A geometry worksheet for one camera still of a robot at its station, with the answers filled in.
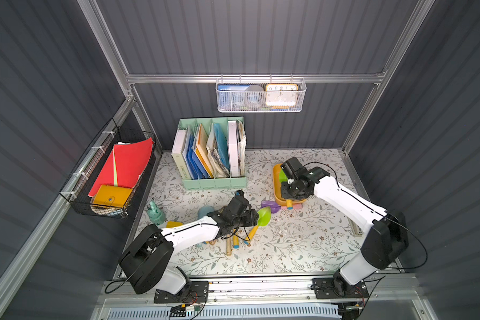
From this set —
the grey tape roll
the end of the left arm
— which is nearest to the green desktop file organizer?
the grey tape roll

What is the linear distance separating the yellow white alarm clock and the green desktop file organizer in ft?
0.61

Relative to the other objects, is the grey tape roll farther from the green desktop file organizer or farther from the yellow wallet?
the yellow wallet

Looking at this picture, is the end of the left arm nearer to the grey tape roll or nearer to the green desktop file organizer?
the green desktop file organizer

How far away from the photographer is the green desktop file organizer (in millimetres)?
906

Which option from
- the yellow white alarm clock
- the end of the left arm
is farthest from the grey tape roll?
the end of the left arm

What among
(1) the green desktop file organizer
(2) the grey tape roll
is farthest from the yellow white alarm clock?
(1) the green desktop file organizer

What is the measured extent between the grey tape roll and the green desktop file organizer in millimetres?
119

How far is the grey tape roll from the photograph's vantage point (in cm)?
87

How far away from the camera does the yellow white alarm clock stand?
891 millimetres

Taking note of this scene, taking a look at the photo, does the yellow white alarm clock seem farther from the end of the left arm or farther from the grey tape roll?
the end of the left arm

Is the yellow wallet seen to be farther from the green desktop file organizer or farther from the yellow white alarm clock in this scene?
the yellow white alarm clock

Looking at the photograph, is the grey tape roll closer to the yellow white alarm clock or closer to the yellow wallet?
the yellow white alarm clock

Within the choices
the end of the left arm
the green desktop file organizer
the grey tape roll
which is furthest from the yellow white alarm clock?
the end of the left arm

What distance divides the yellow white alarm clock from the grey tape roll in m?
0.03
